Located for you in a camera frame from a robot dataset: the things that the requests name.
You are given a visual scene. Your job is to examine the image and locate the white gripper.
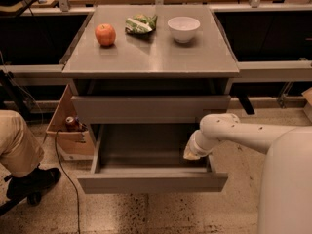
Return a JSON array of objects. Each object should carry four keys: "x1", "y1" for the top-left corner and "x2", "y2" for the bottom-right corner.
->
[{"x1": 183, "y1": 130, "x2": 214, "y2": 161}]

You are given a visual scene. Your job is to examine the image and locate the grey drawer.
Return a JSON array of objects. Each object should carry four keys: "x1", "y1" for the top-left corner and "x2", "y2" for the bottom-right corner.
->
[
  {"x1": 71, "y1": 96, "x2": 230, "y2": 124},
  {"x1": 78, "y1": 124, "x2": 228, "y2": 194}
]

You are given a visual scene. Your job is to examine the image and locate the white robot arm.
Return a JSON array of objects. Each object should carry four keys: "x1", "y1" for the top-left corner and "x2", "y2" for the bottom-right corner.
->
[{"x1": 183, "y1": 113, "x2": 312, "y2": 234}]

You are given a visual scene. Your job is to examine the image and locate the grey top drawer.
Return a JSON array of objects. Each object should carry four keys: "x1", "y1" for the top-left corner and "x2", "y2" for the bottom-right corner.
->
[{"x1": 71, "y1": 96, "x2": 230, "y2": 124}]

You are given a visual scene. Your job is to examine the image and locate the grey drawer cabinet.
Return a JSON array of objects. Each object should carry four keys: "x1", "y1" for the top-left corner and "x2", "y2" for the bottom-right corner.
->
[{"x1": 59, "y1": 5, "x2": 240, "y2": 129}]

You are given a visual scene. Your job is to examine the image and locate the wooden box on floor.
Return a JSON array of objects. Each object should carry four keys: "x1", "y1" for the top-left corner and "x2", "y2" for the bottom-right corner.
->
[{"x1": 46, "y1": 85, "x2": 99, "y2": 160}]

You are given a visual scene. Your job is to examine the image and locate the red soda can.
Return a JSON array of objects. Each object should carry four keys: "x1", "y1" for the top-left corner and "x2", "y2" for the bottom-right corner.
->
[{"x1": 65, "y1": 116, "x2": 79, "y2": 132}]

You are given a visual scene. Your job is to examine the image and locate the white bowl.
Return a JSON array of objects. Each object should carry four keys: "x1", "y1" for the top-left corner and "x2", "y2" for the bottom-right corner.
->
[{"x1": 168, "y1": 17, "x2": 201, "y2": 43}]

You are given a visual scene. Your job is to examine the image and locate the green chip bag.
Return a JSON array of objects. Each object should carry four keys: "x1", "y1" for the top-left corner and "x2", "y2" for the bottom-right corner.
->
[{"x1": 125, "y1": 14, "x2": 158, "y2": 35}]

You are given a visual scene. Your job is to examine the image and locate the red apple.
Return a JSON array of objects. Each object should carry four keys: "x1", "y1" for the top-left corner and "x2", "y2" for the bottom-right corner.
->
[{"x1": 95, "y1": 23, "x2": 116, "y2": 47}]

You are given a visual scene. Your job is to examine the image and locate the black shoe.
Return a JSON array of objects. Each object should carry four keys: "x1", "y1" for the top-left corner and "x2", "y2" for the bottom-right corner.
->
[{"x1": 6, "y1": 168, "x2": 61, "y2": 199}]

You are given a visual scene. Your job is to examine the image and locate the black chair base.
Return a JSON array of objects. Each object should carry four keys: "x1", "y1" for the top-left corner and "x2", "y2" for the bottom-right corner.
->
[{"x1": 0, "y1": 174, "x2": 43, "y2": 217}]

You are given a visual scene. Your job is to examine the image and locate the person leg beige trousers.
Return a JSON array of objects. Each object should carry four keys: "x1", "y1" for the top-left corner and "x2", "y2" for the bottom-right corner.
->
[{"x1": 0, "y1": 110, "x2": 44, "y2": 178}]

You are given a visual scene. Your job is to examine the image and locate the black floor cable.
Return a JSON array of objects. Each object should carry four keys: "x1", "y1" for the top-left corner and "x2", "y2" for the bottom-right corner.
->
[{"x1": 54, "y1": 129, "x2": 82, "y2": 234}]

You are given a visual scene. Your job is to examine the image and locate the grey metal frame rail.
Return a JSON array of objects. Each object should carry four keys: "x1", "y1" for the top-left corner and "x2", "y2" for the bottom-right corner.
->
[{"x1": 1, "y1": 60, "x2": 312, "y2": 85}]

